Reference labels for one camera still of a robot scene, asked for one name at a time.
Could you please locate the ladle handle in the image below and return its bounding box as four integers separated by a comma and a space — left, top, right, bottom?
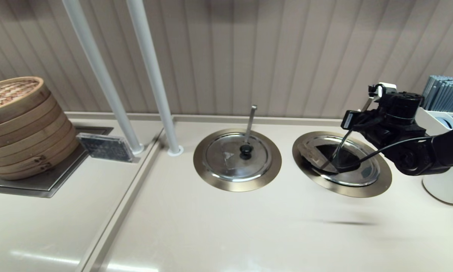
321, 96, 376, 170
244, 105, 258, 144

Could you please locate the round steel pot lid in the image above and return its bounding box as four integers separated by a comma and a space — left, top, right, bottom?
203, 132, 273, 182
298, 135, 382, 187

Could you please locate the woven bamboo steamer lid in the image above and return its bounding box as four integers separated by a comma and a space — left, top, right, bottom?
0, 76, 52, 129

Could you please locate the white utensil holder box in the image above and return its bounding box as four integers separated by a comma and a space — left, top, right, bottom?
415, 107, 453, 132

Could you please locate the grey chopsticks bundle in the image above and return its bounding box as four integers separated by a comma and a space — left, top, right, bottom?
422, 75, 453, 113

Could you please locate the white round container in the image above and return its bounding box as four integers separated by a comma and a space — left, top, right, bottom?
422, 162, 453, 206

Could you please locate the white support pole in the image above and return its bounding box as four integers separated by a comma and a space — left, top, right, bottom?
125, 0, 184, 157
61, 0, 145, 156

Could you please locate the dark acrylic sign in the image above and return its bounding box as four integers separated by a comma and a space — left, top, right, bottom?
77, 132, 135, 163

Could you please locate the recessed steel tray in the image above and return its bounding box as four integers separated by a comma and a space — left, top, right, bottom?
0, 127, 114, 199

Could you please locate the bamboo steamer basket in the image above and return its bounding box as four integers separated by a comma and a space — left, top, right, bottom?
0, 108, 63, 148
0, 140, 79, 181
0, 97, 57, 139
0, 129, 75, 169
0, 119, 69, 159

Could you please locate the black camera cable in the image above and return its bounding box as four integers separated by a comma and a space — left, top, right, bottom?
338, 127, 434, 174

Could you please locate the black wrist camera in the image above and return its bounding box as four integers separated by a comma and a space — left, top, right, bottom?
342, 110, 364, 130

